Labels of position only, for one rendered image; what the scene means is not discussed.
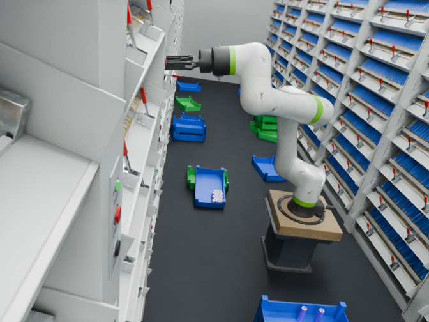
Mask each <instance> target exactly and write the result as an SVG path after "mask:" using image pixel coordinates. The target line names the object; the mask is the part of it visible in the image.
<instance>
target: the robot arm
mask: <svg viewBox="0 0 429 322"><path fill-rule="evenodd" d="M166 60H167V64H166V65H165V70H189V71H191V70H192V69H194V68H198V67H199V68H200V73H211V72H212V73H213V75H214V76H215V77H218V81H220V77H221V76H224V75H238V76H239V77H240V102H241V106H242V108H243V109H244V110H245V111H246V112H247V113H248V114H251V115H254V116H259V115H269V116H276V121H277V143H276V154H275V161H274V170H275V172H276V173H277V174H278V175H279V176H281V177H282V178H284V179H286V180H287V181H289V182H291V183H292V184H294V186H295V188H294V191H293V196H292V199H291V200H290V201H289V202H288V203H287V208H288V210H289V211H290V212H291V213H292V214H294V215H295V216H297V217H301V218H305V219H308V218H312V217H313V216H316V217H318V218H322V216H323V213H324V212H326V211H325V209H329V210H336V206H330V205H326V204H325V203H323V202H322V200H321V199H319V196H320V193H321V191H322V188H323V186H324V183H325V180H326V174H325V172H324V171H323V170H321V169H319V168H318V167H315V166H313V165H310V164H308V163H306V162H304V161H302V160H300V159H299V158H298V157H297V126H298V123H301V124H306V125H311V126H316V127H321V126H324V125H326V124H327V123H329V122H330V121H331V119H332V117H333V114H334V108H333V105H332V103H331V102H330V101H329V100H327V99H325V98H322V97H319V96H315V95H311V94H309V93H306V92H304V91H302V90H300V89H298V88H296V87H294V86H284V87H282V88H280V89H276V88H272V87H271V54H270V52H269V50H268V48H267V47H266V46H265V45H263V44H261V43H258V42H252V43H248V44H245V45H236V46H220V44H219V43H218V45H217V47H212V49H211V51H210V49H204V50H199V57H197V56H193V55H191V54H189V55H180V56H166Z"/></svg>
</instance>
